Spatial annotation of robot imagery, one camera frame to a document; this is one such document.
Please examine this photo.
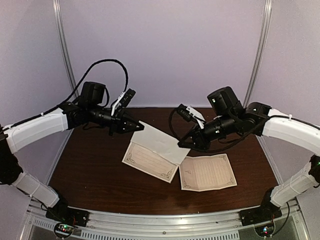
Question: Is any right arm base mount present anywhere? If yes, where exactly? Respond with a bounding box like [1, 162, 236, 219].
[239, 188, 282, 238]

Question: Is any beige letter paper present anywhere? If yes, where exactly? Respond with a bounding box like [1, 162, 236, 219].
[179, 153, 238, 192]
[122, 121, 190, 183]

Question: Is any front aluminium rail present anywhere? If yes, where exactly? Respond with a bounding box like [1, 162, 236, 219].
[18, 203, 311, 240]

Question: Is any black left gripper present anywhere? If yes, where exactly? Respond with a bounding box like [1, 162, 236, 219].
[88, 104, 144, 137]

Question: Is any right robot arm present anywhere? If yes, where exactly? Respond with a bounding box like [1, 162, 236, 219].
[175, 86, 320, 221]

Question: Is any black braided cable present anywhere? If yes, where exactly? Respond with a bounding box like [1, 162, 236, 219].
[66, 59, 130, 101]
[168, 107, 193, 141]

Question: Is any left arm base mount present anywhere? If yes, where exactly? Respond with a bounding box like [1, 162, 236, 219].
[45, 192, 90, 240]

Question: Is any aluminium frame post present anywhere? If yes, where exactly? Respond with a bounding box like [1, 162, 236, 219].
[52, 0, 76, 90]
[243, 0, 273, 107]

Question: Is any right black braided cable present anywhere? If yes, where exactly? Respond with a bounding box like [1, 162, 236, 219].
[168, 107, 193, 141]

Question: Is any left aluminium frame post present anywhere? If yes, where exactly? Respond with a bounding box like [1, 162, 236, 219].
[52, 0, 76, 90]

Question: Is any right aluminium frame post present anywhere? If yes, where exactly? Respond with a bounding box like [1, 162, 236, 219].
[243, 0, 273, 107]

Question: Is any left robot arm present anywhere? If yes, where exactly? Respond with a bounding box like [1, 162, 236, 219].
[0, 82, 144, 222]

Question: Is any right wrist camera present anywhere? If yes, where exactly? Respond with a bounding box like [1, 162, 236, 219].
[177, 104, 206, 125]

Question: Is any left black braided cable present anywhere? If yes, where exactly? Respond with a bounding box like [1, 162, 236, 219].
[66, 59, 130, 101]

